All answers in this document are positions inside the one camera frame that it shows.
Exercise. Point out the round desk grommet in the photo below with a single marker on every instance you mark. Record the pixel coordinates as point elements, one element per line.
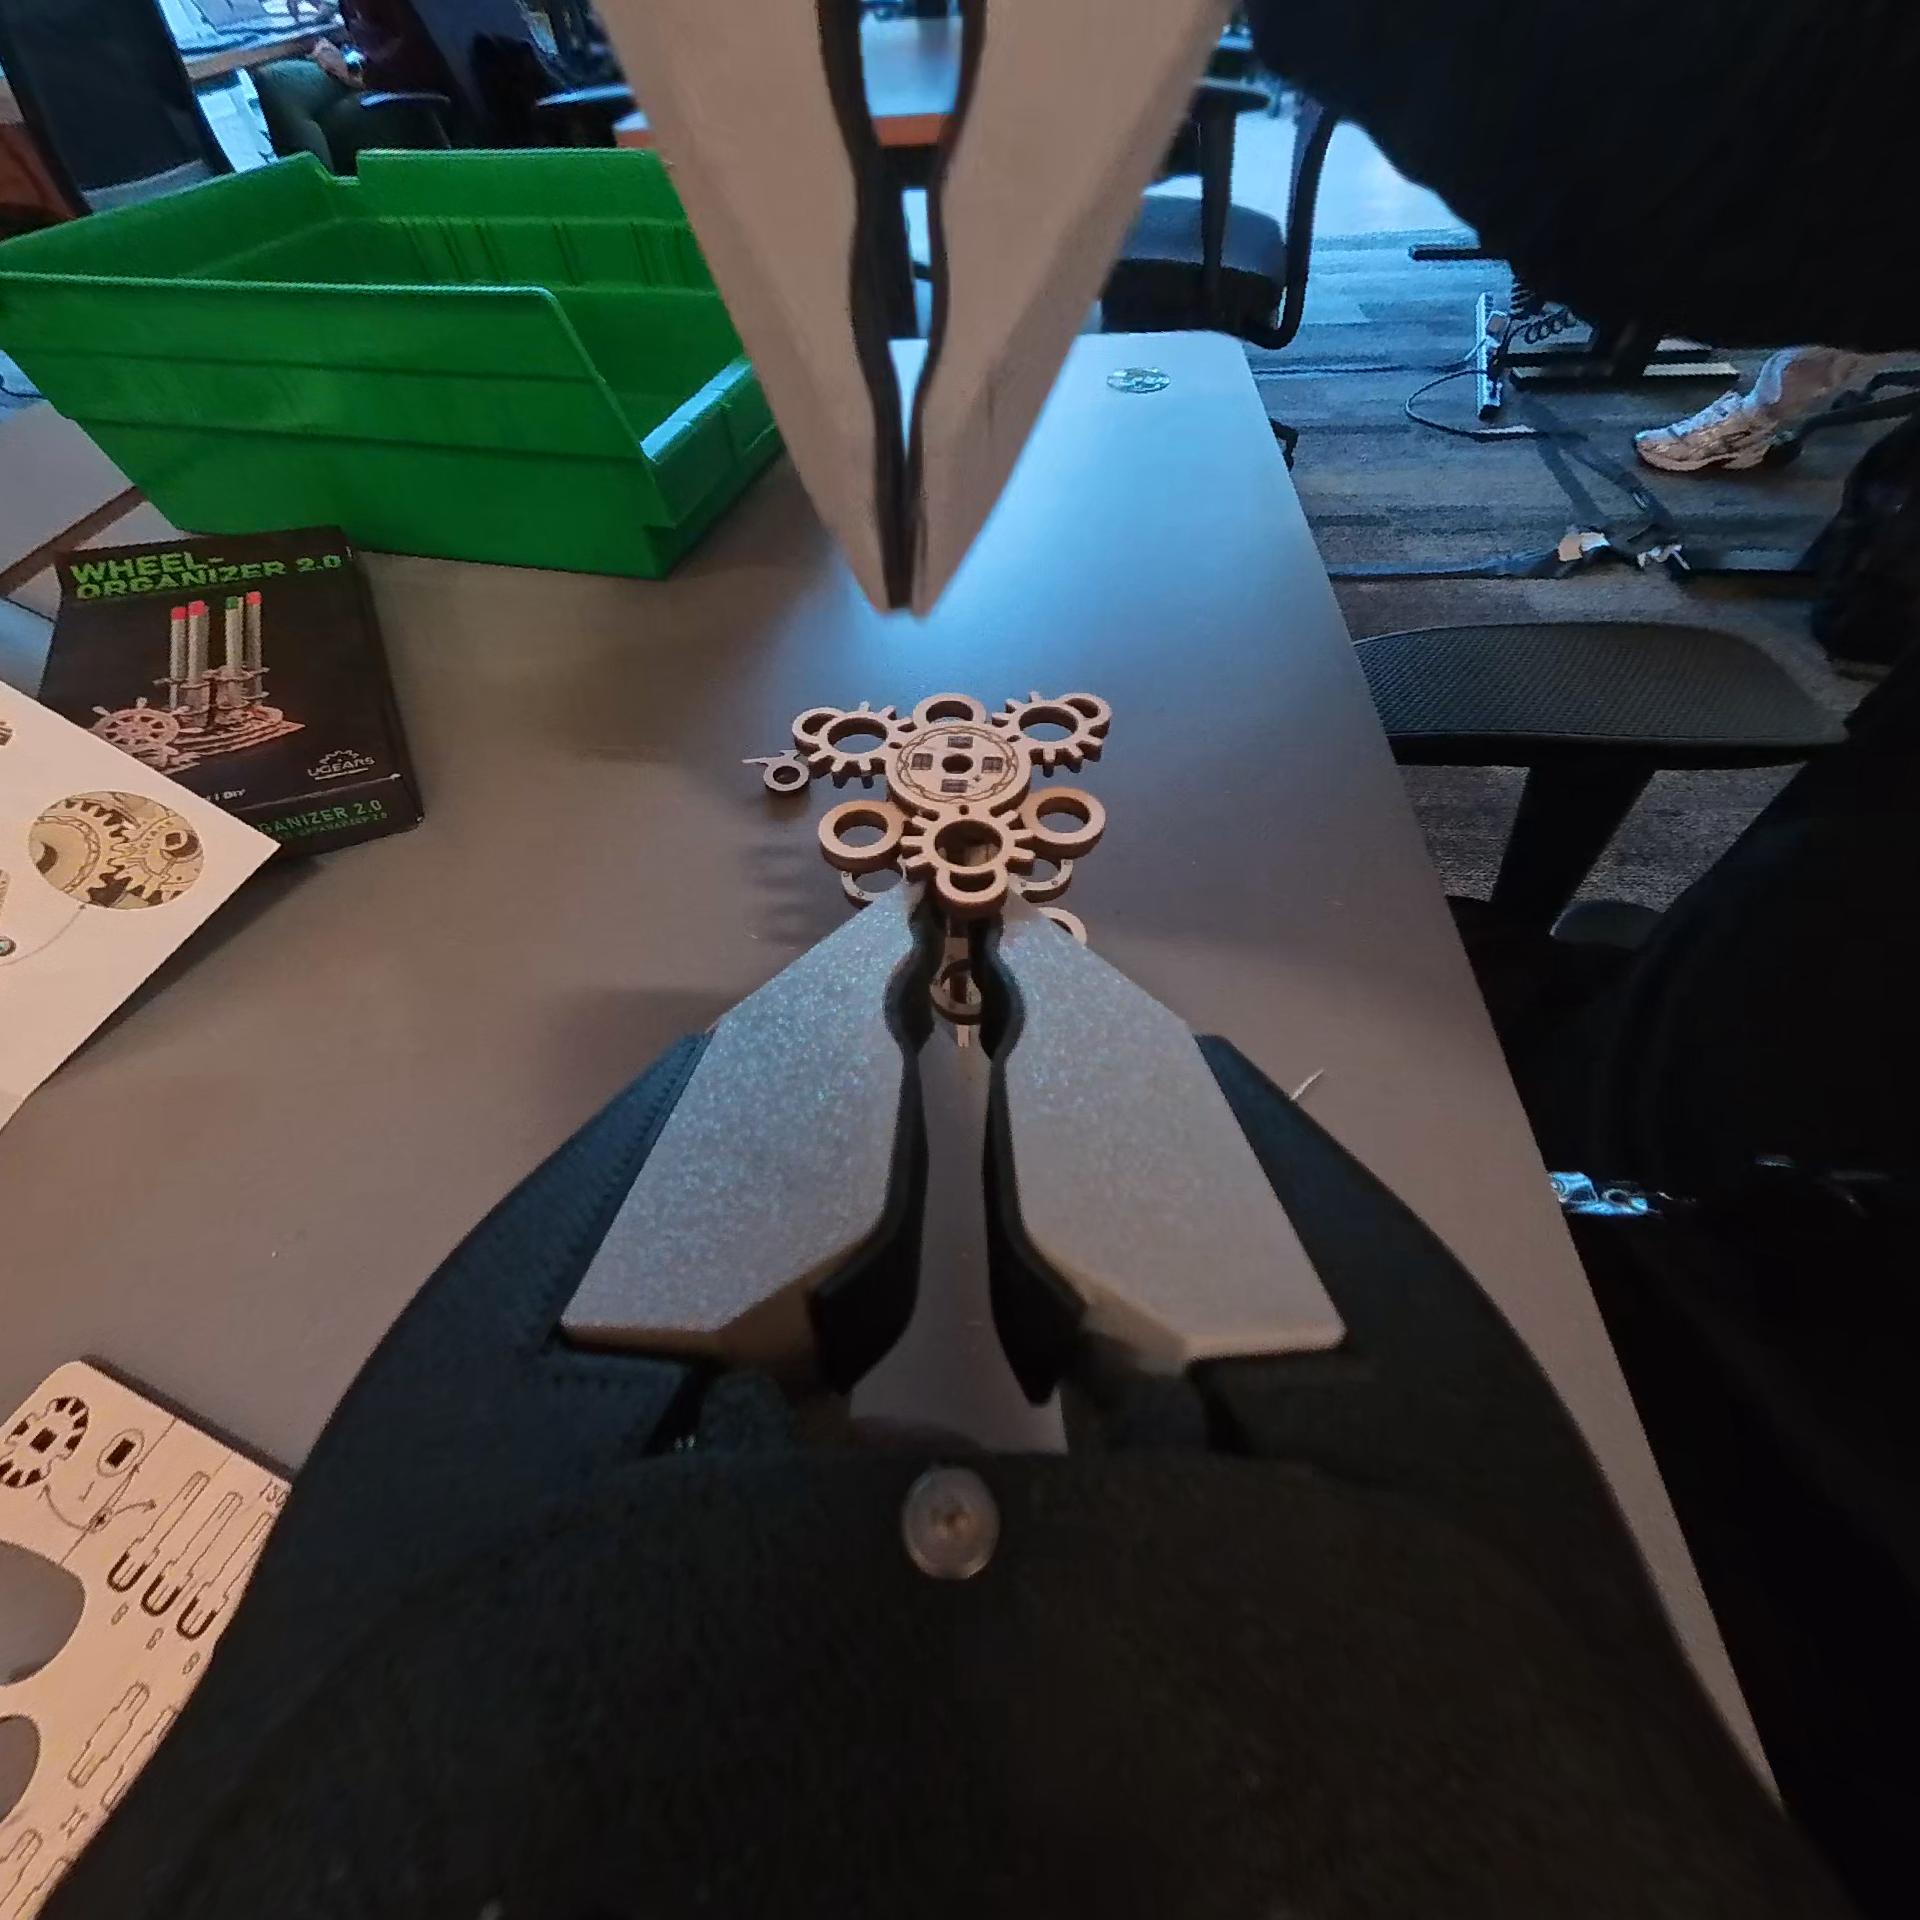
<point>1138,379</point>

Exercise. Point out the black model kit box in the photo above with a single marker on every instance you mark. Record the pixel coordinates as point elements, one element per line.
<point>225,675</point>

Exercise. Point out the laser-cut wooden parts sheet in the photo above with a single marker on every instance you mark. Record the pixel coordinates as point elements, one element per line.
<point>182,1529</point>

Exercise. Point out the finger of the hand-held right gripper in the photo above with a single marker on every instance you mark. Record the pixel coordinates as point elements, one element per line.
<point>750,181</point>
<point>1049,181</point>

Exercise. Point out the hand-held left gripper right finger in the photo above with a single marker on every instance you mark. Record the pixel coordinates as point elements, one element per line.
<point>1172,1185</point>

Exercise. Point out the white power strip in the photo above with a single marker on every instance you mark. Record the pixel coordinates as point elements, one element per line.
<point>1492,359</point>

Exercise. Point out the large green plastic bin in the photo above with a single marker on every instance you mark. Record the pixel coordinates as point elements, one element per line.
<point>301,388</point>

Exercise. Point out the wooden gear model assembly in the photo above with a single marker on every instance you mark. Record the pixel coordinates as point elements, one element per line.
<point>1001,787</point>

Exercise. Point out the folded paper instruction booklet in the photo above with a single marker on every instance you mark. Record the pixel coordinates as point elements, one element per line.
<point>89,930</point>

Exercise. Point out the black mesh office chair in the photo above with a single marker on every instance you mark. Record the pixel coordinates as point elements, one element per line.
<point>1590,690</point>

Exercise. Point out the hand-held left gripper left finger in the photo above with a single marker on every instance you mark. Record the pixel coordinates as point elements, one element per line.
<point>735,1185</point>

